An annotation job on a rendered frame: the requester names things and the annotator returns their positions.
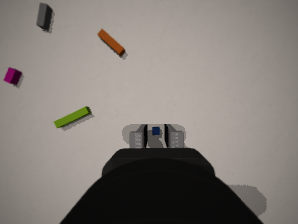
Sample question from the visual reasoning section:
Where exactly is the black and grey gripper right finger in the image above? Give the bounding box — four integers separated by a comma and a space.
164, 124, 184, 148

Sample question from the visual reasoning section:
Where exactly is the small dark blue block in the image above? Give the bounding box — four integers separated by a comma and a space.
152, 127, 160, 135

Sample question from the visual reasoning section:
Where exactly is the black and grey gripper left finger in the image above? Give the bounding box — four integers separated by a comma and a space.
129, 124, 148, 148

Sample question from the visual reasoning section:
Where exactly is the dark grey rectangular block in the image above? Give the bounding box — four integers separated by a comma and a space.
36, 3, 52, 30

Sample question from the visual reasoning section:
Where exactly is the orange-brown rectangular block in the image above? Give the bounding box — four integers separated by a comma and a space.
97, 29, 125, 56

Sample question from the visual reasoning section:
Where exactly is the small magenta block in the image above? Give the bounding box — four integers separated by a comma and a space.
3, 67, 22, 85

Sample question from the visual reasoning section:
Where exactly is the lime green rod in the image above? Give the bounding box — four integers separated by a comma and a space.
54, 107, 92, 128

